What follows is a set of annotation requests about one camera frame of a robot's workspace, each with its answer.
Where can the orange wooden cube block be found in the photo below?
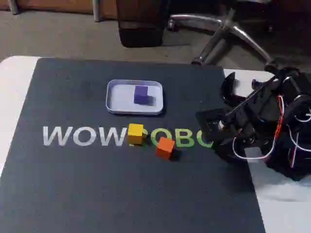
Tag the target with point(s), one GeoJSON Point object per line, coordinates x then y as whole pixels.
{"type": "Point", "coordinates": [165, 148]}

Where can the yellow wooden cube block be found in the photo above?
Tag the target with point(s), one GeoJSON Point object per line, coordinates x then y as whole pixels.
{"type": "Point", "coordinates": [135, 134]}

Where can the purple wooden cube block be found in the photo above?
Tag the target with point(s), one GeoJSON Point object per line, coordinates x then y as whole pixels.
{"type": "Point", "coordinates": [140, 95]}

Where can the white rounded metal tray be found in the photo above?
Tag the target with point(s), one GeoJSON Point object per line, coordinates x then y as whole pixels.
{"type": "Point", "coordinates": [119, 99]}

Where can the black table clamp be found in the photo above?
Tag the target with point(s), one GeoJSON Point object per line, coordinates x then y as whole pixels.
{"type": "Point", "coordinates": [228, 89]}

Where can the chrome office chair base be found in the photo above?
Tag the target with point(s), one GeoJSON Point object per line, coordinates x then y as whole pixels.
{"type": "Point", "coordinates": [233, 26]}

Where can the dark WOWROBO desk mat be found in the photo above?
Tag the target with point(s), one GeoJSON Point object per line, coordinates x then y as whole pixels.
{"type": "Point", "coordinates": [97, 184]}

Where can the dark brown furniture block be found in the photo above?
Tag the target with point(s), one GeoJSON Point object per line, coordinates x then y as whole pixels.
{"type": "Point", "coordinates": [141, 24]}

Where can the grey metal furniture leg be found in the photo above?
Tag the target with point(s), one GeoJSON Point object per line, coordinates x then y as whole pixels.
{"type": "Point", "coordinates": [14, 6]}
{"type": "Point", "coordinates": [97, 9]}

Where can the black square camera box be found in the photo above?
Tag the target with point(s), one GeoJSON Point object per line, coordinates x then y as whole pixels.
{"type": "Point", "coordinates": [209, 121]}

